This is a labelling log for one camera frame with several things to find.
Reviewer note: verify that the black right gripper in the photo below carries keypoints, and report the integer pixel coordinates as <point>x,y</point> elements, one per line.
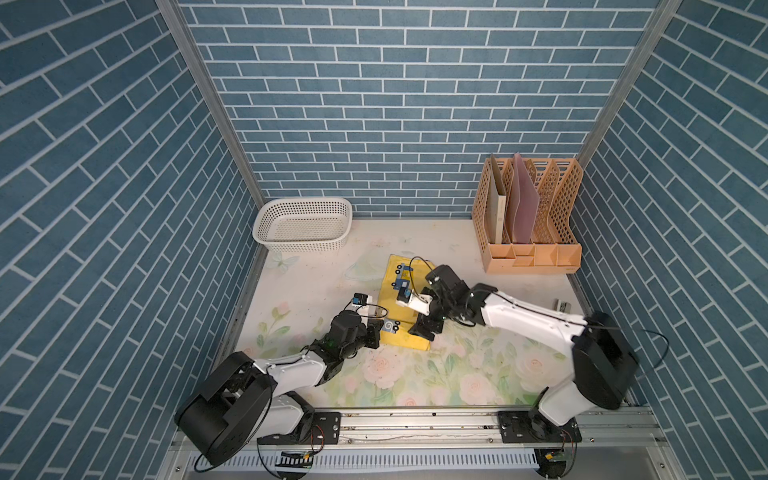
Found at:
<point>422,330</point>

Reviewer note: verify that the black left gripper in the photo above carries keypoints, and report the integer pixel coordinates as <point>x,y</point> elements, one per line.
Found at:
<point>372,330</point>

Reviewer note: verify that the yellow cartoon pillowcase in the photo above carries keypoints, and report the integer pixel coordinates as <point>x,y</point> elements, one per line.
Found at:
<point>402,276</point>

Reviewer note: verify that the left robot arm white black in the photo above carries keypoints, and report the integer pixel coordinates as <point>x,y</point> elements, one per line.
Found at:
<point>246,399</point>

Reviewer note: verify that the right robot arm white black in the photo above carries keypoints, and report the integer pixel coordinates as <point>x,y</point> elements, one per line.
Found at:
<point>602,363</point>

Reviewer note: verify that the white plastic mesh basket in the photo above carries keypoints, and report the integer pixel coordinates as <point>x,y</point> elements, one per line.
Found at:
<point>304,224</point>

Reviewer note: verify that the small silver stapler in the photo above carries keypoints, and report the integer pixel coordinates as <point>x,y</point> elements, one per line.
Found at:
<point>562,306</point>

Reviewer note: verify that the peach plastic file organizer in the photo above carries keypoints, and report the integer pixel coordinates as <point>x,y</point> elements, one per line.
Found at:
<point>553,248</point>

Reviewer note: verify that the pink file folder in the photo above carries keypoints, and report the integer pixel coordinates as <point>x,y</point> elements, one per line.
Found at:
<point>523,201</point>

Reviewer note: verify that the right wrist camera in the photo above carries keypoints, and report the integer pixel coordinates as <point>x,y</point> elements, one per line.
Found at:
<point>417,302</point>

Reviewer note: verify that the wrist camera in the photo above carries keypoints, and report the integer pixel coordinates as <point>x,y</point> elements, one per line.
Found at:
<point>360,299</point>
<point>417,302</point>

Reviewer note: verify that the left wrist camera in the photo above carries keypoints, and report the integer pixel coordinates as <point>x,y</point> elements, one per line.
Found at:
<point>360,299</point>

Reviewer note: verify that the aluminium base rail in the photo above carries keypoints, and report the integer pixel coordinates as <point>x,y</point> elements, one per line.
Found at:
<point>459,427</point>

